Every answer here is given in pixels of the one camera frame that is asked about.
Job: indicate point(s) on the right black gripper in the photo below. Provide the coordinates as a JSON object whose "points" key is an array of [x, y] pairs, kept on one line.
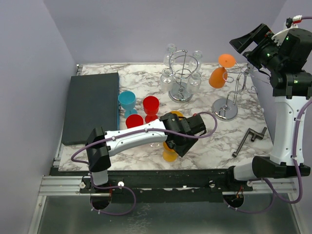
{"points": [[260, 34]]}

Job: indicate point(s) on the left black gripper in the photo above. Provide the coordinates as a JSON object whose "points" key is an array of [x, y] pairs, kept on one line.
{"points": [[181, 150]]}

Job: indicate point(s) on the yellow-orange wine glass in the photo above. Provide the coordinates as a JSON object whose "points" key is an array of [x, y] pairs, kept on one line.
{"points": [[169, 155]]}

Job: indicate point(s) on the clear wine glass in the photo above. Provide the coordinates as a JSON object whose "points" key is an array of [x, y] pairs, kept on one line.
{"points": [[155, 145]]}

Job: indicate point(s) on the red plastic wine glass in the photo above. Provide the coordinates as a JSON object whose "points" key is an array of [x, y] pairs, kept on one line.
{"points": [[134, 120], [151, 108]]}

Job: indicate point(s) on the dark orange wine glass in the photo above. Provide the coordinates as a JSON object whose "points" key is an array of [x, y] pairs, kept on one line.
{"points": [[219, 76]]}

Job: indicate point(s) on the blue plastic wine glass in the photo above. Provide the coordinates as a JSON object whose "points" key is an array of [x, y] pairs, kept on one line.
{"points": [[127, 100]]}

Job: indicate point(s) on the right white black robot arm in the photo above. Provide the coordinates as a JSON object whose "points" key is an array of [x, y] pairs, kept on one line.
{"points": [[283, 54]]}

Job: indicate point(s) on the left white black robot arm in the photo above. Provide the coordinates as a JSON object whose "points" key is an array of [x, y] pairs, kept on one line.
{"points": [[168, 128]]}

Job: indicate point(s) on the orange standing plastic wine glass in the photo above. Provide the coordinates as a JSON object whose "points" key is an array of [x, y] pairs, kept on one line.
{"points": [[177, 114]]}

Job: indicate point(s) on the chrome wine glass rack right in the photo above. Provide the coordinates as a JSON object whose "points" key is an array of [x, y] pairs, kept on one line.
{"points": [[226, 109]]}

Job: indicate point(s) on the chrome bottle rack centre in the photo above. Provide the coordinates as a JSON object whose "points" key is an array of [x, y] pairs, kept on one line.
{"points": [[181, 73]]}

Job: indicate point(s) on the clear glass bottle front right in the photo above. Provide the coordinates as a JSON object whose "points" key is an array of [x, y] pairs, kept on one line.
{"points": [[194, 83]]}

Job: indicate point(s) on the clear glass bottle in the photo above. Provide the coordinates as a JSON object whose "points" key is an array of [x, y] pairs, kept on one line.
{"points": [[194, 83], [195, 62], [170, 49], [166, 80]]}

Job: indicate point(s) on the clear glass bottle front left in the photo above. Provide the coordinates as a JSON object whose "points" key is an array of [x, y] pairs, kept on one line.
{"points": [[166, 80]]}

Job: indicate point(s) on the clear glass bottle back right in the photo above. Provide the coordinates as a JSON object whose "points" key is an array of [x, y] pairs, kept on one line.
{"points": [[195, 62]]}

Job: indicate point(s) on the clear glass bottle back left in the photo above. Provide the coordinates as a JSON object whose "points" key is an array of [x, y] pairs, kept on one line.
{"points": [[170, 49]]}

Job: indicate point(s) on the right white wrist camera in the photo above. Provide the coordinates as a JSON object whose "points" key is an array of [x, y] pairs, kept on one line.
{"points": [[290, 23]]}

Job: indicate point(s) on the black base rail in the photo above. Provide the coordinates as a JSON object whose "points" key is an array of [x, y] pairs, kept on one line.
{"points": [[160, 186]]}

